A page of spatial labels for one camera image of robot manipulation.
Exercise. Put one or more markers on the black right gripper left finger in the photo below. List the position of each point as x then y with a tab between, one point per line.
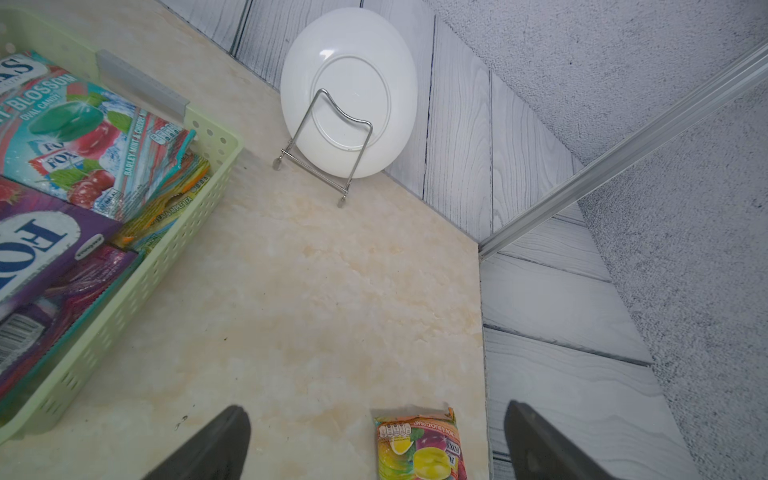
217	451

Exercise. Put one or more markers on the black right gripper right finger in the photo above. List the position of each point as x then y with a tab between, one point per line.
538	450

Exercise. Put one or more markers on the pink yellow Fox's candy bag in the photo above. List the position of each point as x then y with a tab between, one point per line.
193	168

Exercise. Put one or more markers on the pink Fox's berries candy bag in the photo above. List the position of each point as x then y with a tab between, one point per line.
56	263

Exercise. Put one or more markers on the teal red Fox's fruits bag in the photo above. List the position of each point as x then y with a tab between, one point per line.
74	140

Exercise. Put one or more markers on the green Fox's spring tea bag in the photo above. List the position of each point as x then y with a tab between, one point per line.
147	240

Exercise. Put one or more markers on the green plastic basket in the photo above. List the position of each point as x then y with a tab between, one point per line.
42	400

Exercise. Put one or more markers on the orange Fox's fruits candy bag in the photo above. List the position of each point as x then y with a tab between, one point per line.
423	445

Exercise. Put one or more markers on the white plate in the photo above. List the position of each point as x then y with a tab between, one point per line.
363	61

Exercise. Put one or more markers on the metal wire plate rack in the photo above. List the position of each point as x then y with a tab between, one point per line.
325	141

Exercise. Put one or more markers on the aluminium corner post right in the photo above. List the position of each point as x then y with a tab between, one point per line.
745	73

